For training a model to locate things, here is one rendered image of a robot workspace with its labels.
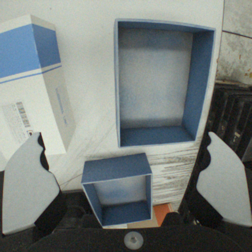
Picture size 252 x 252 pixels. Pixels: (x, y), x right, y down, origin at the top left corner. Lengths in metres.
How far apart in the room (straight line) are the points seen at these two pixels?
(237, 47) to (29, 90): 1.32
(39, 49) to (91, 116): 0.16
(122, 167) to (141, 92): 0.16
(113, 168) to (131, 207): 0.20
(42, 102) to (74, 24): 0.15
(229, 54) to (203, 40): 1.03
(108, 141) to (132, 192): 0.19
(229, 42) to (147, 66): 1.07
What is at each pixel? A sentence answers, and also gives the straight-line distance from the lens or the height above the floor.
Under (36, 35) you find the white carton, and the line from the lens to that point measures 0.22.
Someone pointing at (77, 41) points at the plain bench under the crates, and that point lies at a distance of 0.29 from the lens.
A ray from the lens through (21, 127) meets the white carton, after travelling 0.26.
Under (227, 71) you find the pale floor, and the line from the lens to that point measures 1.32.
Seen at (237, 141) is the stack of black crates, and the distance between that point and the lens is 0.82.
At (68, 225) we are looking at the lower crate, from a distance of 0.39.
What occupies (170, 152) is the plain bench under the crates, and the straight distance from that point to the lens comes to 0.39.
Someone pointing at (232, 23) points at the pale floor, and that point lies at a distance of 1.33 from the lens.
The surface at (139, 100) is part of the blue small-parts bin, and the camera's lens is 0.30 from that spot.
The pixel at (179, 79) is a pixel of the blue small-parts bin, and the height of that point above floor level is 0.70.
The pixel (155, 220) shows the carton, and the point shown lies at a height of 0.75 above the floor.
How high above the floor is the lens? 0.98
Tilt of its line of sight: 62 degrees down
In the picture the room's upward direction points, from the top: 167 degrees clockwise
